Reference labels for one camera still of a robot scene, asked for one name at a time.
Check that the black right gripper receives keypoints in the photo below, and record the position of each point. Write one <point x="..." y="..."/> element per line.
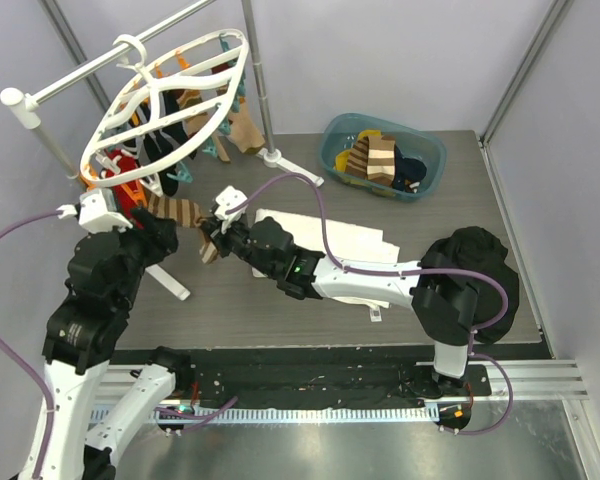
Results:
<point x="219" y="233"/>

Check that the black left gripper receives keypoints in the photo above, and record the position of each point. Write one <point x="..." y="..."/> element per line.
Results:
<point x="159" y="233"/>

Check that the yellow sock striped cuff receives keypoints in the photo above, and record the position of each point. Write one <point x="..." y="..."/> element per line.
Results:
<point x="369" y="133"/>

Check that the white oval clip hanger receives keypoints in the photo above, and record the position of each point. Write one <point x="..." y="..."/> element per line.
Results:
<point x="135" y="145"/>

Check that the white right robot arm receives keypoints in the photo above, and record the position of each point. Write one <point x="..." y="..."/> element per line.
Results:
<point x="444" y="303"/>

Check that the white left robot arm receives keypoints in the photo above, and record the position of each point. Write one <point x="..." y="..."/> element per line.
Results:
<point x="104" y="278"/>

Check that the red sock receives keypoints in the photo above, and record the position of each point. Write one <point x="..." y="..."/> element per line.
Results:
<point x="129" y="195"/>

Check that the black sock white stripes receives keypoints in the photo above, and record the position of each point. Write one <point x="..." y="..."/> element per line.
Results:
<point x="156" y="145"/>

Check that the beige striped long sock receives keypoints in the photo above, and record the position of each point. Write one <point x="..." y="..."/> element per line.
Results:
<point x="244" y="134"/>

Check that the white folded towel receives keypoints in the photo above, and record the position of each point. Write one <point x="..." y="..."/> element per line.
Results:
<point x="348" y="241"/>

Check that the maroon tan striped sock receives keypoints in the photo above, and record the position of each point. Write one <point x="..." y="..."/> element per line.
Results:
<point x="189" y="98"/>

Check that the white drying rack stand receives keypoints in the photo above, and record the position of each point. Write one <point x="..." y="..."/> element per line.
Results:
<point x="129" y="52"/>

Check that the teal plastic basin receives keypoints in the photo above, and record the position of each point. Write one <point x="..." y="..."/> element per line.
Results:
<point x="342" y="132"/>

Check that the black crumpled cloth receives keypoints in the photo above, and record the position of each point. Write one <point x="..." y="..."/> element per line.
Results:
<point x="474" y="248"/>

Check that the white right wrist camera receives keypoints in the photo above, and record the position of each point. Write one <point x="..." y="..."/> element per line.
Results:
<point x="229" y="205"/>

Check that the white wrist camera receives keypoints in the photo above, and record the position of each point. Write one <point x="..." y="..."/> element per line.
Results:
<point x="96" y="212"/>
<point x="229" y="205"/>

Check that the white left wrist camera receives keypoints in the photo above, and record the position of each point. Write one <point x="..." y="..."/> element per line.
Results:
<point x="96" y="212"/>

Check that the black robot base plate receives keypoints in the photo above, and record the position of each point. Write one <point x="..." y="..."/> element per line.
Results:
<point x="337" y="377"/>

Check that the aluminium cable duct rail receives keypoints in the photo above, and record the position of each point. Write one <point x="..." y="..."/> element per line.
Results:
<point x="518" y="380"/>

